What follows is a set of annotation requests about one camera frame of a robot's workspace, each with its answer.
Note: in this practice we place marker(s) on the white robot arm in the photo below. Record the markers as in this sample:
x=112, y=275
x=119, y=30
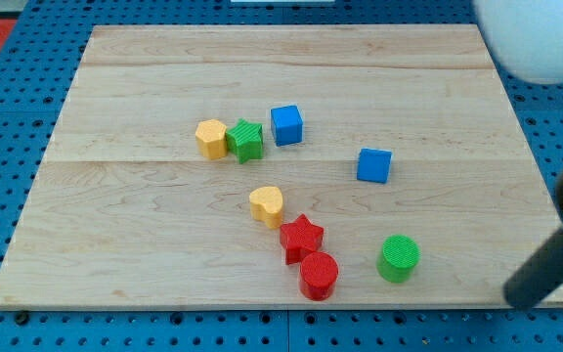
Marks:
x=526, y=37

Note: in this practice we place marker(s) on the red star block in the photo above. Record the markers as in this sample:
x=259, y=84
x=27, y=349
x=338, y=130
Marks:
x=300, y=238

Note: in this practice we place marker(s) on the yellow heart block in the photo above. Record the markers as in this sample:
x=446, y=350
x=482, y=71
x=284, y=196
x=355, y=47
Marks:
x=266, y=205

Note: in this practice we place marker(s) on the green star block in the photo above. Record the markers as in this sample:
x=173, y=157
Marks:
x=245, y=140

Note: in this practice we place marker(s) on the green cylinder block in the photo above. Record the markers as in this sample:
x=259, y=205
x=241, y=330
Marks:
x=397, y=258

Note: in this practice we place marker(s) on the blue cube block right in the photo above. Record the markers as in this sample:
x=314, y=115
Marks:
x=374, y=165

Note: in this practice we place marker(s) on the blue cube block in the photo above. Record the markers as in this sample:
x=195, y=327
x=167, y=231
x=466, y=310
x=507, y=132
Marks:
x=286, y=125
x=374, y=165

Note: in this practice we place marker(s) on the red cylinder block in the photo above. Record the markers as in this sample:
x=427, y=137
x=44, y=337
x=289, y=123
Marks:
x=318, y=274

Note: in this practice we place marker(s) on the wooden board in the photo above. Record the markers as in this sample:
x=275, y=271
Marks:
x=126, y=214

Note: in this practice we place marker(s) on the blue cube block upper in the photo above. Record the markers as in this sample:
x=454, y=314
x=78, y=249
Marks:
x=286, y=125

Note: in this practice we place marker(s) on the yellow hexagon block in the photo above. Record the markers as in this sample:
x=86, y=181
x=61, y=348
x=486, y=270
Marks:
x=211, y=138

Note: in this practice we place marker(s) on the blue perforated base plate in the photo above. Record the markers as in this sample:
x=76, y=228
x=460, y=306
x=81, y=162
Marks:
x=41, y=44

